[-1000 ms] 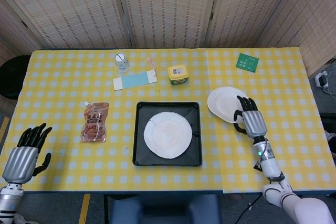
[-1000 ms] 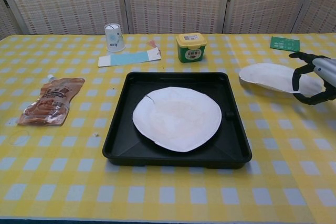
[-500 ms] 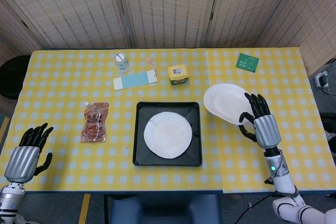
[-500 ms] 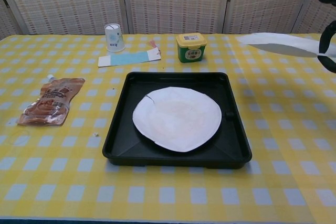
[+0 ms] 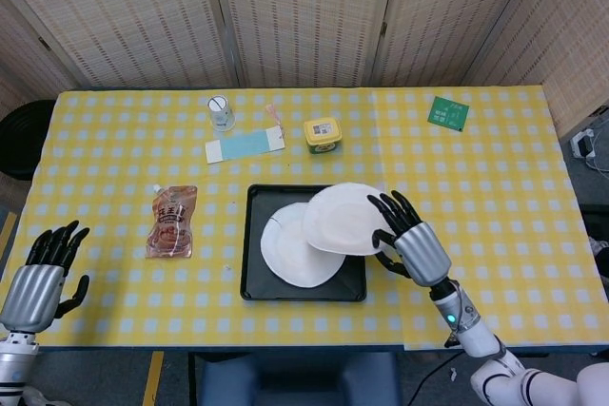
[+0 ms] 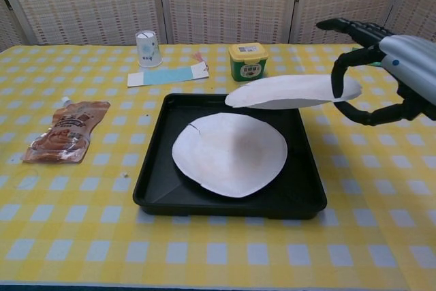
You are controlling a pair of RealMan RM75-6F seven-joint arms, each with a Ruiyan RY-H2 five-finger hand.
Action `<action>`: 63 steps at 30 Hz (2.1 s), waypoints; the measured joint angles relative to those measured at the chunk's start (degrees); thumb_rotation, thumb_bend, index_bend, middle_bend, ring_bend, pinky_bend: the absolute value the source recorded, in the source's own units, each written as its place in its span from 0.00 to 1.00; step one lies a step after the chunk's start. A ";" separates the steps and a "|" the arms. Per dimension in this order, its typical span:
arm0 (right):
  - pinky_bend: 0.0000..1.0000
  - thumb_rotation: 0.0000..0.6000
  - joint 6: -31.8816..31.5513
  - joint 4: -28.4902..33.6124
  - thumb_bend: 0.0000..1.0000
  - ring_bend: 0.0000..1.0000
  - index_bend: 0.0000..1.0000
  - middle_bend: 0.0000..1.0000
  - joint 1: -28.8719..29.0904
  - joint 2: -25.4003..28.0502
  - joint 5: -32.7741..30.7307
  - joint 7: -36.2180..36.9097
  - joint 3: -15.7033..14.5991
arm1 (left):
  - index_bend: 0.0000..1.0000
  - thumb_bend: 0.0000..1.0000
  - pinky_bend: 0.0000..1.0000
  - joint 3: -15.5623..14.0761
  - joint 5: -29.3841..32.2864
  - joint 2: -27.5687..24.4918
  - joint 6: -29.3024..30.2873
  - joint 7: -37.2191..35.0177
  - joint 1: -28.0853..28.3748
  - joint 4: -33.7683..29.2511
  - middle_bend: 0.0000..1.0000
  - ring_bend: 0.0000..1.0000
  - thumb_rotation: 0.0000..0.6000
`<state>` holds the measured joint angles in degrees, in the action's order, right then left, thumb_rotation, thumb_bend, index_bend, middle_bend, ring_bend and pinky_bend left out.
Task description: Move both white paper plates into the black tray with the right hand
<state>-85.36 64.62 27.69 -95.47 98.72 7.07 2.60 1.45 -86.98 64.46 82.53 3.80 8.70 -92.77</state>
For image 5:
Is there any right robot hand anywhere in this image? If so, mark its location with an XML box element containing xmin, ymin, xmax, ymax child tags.
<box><xmin>365</xmin><ymin>190</ymin><xmax>452</xmax><ymax>289</ymax></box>

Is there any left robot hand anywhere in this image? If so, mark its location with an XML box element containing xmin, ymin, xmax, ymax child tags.
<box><xmin>0</xmin><ymin>220</ymin><xmax>91</xmax><ymax>335</ymax></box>

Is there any white paper plate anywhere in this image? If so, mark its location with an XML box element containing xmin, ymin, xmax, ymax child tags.
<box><xmin>260</xmin><ymin>202</ymin><xmax>347</xmax><ymax>289</ymax></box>
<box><xmin>303</xmin><ymin>181</ymin><xmax>387</xmax><ymax>256</ymax></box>

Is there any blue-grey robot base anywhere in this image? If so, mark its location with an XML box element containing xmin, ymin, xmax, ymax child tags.
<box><xmin>195</xmin><ymin>352</ymin><xmax>402</xmax><ymax>406</ymax></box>

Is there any black plastic tray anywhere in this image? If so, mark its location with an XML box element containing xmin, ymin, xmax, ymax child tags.
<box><xmin>239</xmin><ymin>183</ymin><xmax>368</xmax><ymax>303</ymax></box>

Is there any yellow checked tablecloth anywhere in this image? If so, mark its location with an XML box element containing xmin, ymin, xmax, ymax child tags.
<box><xmin>12</xmin><ymin>87</ymin><xmax>599</xmax><ymax>353</ymax></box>

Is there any green printed card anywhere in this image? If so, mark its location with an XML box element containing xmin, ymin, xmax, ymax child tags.
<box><xmin>427</xmin><ymin>96</ymin><xmax>470</xmax><ymax>132</ymax></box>

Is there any green tub with yellow lid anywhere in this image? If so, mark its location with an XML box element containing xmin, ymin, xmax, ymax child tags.
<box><xmin>303</xmin><ymin>117</ymin><xmax>344</xmax><ymax>156</ymax></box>

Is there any black round bin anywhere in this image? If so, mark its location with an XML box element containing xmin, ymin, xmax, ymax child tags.
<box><xmin>0</xmin><ymin>100</ymin><xmax>57</xmax><ymax>183</ymax></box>

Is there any brown sauce pouch with spout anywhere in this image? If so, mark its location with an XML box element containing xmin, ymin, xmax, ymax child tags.
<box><xmin>145</xmin><ymin>184</ymin><xmax>199</xmax><ymax>260</ymax></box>

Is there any pink tassel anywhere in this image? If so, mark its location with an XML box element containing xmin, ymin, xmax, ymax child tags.
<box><xmin>265</xmin><ymin>103</ymin><xmax>286</xmax><ymax>137</ymax></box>

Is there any white and blue paper card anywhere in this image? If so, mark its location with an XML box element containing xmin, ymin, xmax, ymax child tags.
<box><xmin>205</xmin><ymin>125</ymin><xmax>286</xmax><ymax>165</ymax></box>

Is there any upturned white paper cup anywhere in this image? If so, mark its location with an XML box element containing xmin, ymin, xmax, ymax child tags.
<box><xmin>206</xmin><ymin>95</ymin><xmax>237</xmax><ymax>131</ymax></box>

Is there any woven folding screen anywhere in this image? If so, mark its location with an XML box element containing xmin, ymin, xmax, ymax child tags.
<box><xmin>0</xmin><ymin>0</ymin><xmax>609</xmax><ymax>141</ymax></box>

